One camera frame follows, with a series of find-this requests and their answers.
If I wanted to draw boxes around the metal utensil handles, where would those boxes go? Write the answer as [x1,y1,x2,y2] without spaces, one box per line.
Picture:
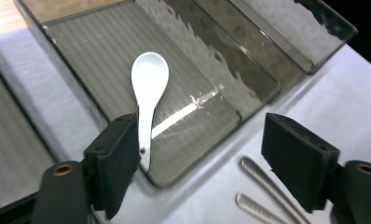
[239,156,312,224]

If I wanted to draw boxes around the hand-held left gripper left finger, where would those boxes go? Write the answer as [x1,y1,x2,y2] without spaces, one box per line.
[83,112,142,220]

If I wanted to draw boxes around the smoky translucent plastic bin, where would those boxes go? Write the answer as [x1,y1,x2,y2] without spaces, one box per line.
[15,0,282,189]
[0,57,57,216]
[201,0,359,76]

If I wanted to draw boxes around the white ceramic spoon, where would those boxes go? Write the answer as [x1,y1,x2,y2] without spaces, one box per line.
[131,50,171,174]

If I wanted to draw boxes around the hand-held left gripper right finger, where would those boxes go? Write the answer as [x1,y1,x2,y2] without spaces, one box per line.
[260,112,342,215]

